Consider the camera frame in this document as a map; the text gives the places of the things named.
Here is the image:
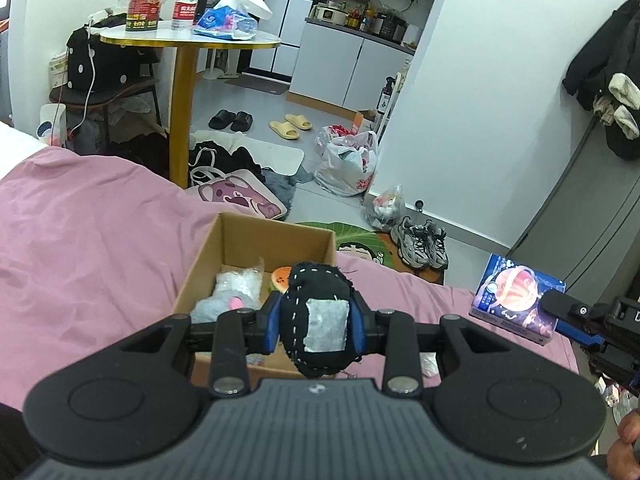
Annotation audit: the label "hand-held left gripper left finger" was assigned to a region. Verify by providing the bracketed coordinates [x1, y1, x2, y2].
[120, 291, 284, 397]

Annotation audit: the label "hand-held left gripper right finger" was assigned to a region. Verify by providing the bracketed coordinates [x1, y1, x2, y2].
[347, 294, 506, 396]

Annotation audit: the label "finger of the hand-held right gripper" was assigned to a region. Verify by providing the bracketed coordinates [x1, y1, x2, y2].
[554, 317, 609, 354]
[541, 289, 610, 329]

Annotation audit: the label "black sewn pouch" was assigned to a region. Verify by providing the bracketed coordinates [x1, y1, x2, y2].
[276, 261, 357, 381]

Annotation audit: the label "clear bag with white filling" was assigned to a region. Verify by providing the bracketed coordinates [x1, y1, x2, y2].
[214, 256, 266, 307]

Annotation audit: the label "blue tissue packet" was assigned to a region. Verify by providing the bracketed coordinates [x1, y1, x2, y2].
[469, 253, 567, 346]

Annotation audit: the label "brown cardboard box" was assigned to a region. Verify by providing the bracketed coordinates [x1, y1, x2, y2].
[171, 211, 337, 391]

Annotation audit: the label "person's right hand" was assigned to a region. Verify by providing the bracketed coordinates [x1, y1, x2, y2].
[606, 404, 640, 477]

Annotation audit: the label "green leaf rug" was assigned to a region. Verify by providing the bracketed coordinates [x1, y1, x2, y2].
[294, 220, 446, 286]

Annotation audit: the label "grey sneaker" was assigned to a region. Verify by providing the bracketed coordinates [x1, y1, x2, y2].
[424, 219, 450, 270]
[389, 216, 432, 270]

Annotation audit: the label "grey wardrobe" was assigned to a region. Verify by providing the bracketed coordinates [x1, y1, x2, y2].
[507, 114, 640, 307]

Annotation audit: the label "clear plastic bag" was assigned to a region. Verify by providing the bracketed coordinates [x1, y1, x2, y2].
[360, 184, 407, 231]

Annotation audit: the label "pink bear tote bag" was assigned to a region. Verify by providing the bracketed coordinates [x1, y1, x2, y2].
[185, 167, 289, 221]

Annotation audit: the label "grey cloth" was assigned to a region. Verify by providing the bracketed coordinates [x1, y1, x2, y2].
[262, 165, 314, 209]

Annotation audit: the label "white plastic shopping bag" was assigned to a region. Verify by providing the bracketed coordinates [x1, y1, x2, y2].
[313, 124, 380, 197]

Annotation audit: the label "black clothes pile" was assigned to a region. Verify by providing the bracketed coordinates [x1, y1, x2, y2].
[188, 139, 269, 189]

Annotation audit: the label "white floor mat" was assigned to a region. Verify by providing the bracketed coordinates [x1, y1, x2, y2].
[192, 129, 305, 176]

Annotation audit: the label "pink bed sheet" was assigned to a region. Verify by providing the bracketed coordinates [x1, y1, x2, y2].
[0, 147, 581, 411]

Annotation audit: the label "orange cardboard box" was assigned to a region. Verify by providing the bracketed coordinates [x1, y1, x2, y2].
[349, 108, 377, 134]

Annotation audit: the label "dark clothing heap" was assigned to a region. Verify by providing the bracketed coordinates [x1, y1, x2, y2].
[107, 129, 171, 176]

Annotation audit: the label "hanging beige socks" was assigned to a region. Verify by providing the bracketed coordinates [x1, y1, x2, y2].
[592, 72, 640, 141]

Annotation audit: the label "round table with yellow leg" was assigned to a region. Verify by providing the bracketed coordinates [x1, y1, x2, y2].
[99, 26, 282, 189]

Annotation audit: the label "dark spray bottle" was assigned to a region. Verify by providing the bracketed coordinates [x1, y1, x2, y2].
[376, 76, 395, 114]

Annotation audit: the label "white narrow rack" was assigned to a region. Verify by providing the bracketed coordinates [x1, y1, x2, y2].
[377, 57, 414, 146]

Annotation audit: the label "grey door mat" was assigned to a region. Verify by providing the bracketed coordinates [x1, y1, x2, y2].
[223, 75, 291, 95]

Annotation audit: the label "hanging black jacket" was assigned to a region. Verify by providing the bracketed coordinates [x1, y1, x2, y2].
[562, 0, 640, 161]

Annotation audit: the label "white standing fan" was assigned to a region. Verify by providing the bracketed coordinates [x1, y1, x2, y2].
[202, 51, 237, 82]

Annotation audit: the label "white kitchen cabinet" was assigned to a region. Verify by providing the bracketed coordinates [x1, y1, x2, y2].
[288, 17, 417, 114]

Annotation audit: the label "dark wooden chair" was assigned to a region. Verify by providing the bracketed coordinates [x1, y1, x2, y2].
[48, 76, 164, 152]

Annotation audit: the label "white small appliance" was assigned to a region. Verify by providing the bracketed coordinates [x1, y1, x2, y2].
[37, 103, 69, 147]

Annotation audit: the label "black kitchen appliance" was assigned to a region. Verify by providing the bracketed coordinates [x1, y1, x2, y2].
[372, 12, 407, 44]

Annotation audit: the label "black dotted bag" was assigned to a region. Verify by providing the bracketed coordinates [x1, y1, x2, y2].
[66, 25, 157, 93]

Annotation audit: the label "blue plastic packet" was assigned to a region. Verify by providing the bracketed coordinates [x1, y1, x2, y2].
[192, 6, 259, 41]

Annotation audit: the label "white bedding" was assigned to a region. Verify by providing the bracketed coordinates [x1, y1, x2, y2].
[0, 121, 49, 182]

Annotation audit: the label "group of condiment bottles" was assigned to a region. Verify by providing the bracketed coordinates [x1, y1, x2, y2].
[347, 3, 376, 31]

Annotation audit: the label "white grid sliding door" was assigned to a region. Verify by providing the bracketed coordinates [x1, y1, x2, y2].
[247, 0, 331, 76]

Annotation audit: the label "white rice cooker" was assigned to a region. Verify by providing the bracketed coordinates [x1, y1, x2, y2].
[312, 3, 350, 25]

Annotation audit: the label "white open tissue box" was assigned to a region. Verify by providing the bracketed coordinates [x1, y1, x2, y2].
[214, 0, 274, 21]

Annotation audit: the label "white green printed bag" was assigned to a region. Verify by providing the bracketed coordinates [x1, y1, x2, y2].
[48, 52, 70, 89]

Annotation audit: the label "red snack bag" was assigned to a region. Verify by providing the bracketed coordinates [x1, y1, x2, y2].
[117, 0, 169, 33]

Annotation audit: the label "white cable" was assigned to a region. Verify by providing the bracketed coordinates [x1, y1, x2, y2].
[69, 9, 109, 137]

